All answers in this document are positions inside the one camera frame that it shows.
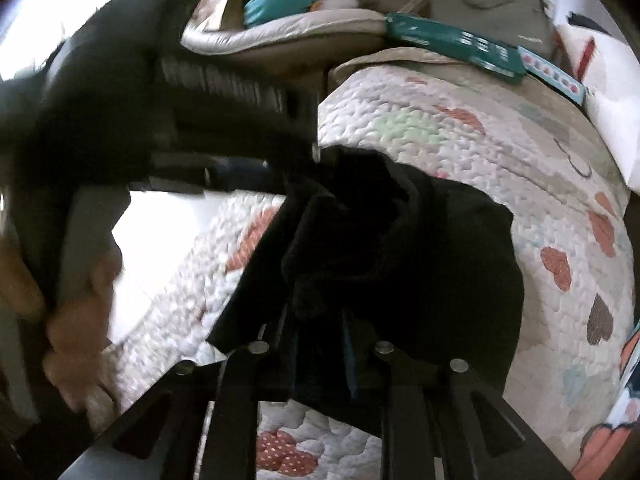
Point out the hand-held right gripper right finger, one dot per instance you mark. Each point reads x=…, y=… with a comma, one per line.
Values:
x=400, y=410

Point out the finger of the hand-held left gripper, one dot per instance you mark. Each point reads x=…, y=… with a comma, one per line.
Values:
x=240, y=172

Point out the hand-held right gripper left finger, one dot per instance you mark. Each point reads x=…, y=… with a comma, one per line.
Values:
x=240, y=400

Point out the black pants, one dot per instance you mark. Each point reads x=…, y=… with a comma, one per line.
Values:
x=400, y=240

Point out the person's left forearm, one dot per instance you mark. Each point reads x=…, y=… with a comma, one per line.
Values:
x=17, y=370

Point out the person's left hand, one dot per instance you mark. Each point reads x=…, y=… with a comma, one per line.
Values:
x=75, y=340

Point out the beige padded lounger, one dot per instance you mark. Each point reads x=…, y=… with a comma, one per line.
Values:
x=280, y=32

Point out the teal cushion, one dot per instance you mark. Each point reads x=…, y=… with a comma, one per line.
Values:
x=285, y=2

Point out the cartoon printed blanket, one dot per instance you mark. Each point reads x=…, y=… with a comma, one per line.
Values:
x=610, y=430

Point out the long green box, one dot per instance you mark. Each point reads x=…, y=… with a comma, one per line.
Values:
x=450, y=42

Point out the quilted heart bedspread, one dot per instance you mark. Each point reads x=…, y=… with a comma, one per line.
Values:
x=500, y=160

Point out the grey bag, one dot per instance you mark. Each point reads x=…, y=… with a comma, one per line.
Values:
x=490, y=10

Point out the light blue dotted box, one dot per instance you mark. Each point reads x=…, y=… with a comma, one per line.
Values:
x=550, y=77

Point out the white pillow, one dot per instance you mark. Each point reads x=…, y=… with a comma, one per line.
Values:
x=610, y=100

